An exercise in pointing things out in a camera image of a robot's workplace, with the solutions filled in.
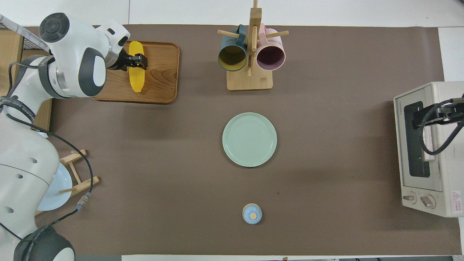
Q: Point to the wooden mug tree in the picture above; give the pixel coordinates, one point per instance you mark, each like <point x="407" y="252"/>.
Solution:
<point x="250" y="81"/>

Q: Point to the wooden plate rack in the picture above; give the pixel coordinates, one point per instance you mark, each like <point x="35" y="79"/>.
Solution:
<point x="83" y="185"/>

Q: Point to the small blue round knob lid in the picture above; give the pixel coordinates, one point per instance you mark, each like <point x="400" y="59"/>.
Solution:
<point x="252" y="214"/>

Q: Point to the brown wooden tray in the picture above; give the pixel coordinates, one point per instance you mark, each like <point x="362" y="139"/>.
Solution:
<point x="159" y="72"/>

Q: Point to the pink mug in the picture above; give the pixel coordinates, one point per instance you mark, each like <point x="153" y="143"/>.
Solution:
<point x="270" y="58"/>

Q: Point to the pale green plate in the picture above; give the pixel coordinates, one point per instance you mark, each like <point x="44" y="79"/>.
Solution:
<point x="250" y="139"/>

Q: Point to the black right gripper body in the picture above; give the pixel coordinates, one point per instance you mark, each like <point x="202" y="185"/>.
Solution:
<point x="451" y="110"/>

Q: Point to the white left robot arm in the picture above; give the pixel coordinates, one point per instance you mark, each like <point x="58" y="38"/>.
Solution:
<point x="21" y="170"/>

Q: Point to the brown table mat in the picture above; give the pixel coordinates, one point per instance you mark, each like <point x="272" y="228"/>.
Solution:
<point x="181" y="181"/>

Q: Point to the dark teal mug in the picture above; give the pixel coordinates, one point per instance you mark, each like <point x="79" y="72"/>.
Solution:
<point x="232" y="58"/>

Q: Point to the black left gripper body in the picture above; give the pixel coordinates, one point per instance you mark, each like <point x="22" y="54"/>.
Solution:
<point x="121" y="61"/>

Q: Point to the yellow corn cob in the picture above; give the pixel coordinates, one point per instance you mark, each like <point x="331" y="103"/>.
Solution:
<point x="137" y="79"/>

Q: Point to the white toaster oven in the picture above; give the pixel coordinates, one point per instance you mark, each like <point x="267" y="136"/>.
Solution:
<point x="451" y="163"/>

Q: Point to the light blue plate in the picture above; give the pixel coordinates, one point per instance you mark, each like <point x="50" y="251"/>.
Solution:
<point x="59" y="192"/>

